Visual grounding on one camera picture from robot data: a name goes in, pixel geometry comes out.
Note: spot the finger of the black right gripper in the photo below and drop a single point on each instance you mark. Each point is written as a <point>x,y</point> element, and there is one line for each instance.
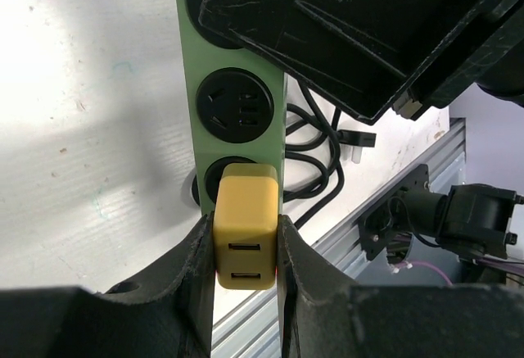
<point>361,55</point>

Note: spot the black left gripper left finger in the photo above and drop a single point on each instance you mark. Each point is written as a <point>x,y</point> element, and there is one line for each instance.
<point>164,310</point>

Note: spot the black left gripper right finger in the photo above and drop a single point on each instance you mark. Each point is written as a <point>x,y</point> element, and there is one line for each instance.
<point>322,312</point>

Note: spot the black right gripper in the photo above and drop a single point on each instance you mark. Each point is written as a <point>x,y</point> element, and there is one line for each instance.
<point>486,49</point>

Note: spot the small yellow plug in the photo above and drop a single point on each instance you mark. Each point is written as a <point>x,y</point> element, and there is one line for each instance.
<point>245,225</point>

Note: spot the green power strip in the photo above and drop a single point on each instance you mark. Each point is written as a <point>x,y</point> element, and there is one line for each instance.
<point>236,103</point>

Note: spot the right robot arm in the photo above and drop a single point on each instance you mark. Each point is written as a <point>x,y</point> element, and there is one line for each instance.
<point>471,221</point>

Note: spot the aluminium mounting rail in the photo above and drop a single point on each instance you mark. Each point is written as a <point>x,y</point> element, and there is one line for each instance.
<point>246,323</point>

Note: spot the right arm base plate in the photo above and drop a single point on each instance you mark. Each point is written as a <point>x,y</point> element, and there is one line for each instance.
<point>381,220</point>

